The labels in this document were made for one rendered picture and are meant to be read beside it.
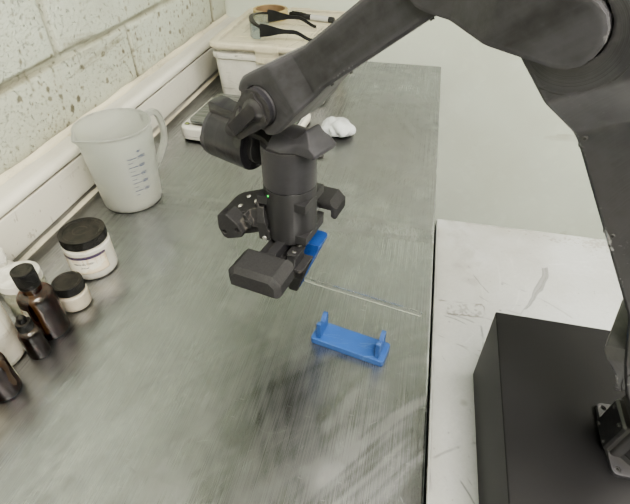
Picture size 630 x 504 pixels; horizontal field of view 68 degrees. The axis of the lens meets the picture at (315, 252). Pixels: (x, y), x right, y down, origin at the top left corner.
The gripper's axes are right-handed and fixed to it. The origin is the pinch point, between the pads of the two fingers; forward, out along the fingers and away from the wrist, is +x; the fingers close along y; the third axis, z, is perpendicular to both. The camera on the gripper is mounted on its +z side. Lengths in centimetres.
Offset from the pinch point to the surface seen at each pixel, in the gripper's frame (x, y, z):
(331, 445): 11.3, 13.6, -10.8
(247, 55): -1, -64, 44
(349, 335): 10.2, -0.8, -7.4
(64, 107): -4, -18, 55
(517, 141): 33, -117, -22
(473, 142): 35, -114, -9
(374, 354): 10.2, 0.7, -11.4
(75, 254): 5.6, 4.8, 33.2
